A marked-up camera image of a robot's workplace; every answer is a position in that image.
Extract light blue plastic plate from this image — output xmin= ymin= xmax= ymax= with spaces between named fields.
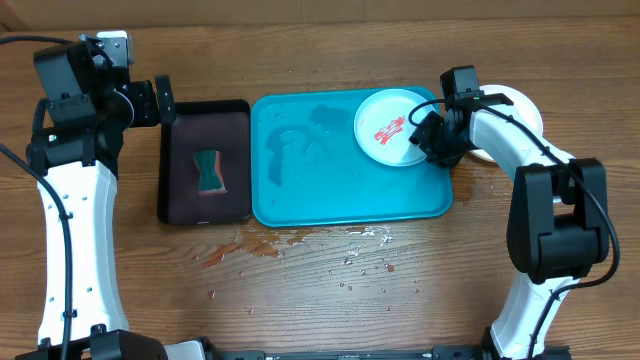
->
xmin=354 ymin=88 xmax=427 ymax=167

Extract green pink sponge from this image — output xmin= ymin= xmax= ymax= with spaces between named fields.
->
xmin=194 ymin=150 xmax=226 ymax=196

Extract white plastic plate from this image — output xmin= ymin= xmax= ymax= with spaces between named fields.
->
xmin=470 ymin=84 xmax=543 ymax=169

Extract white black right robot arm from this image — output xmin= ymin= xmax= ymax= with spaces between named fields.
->
xmin=408 ymin=104 xmax=620 ymax=359

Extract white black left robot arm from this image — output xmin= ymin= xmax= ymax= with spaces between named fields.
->
xmin=22 ymin=99 xmax=219 ymax=360

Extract black rectangular tray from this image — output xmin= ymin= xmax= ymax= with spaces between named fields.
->
xmin=157 ymin=99 xmax=251 ymax=225

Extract teal plastic serving tray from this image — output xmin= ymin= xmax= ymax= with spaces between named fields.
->
xmin=251 ymin=86 xmax=453 ymax=227

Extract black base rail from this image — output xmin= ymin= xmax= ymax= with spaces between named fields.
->
xmin=214 ymin=344 xmax=571 ymax=360

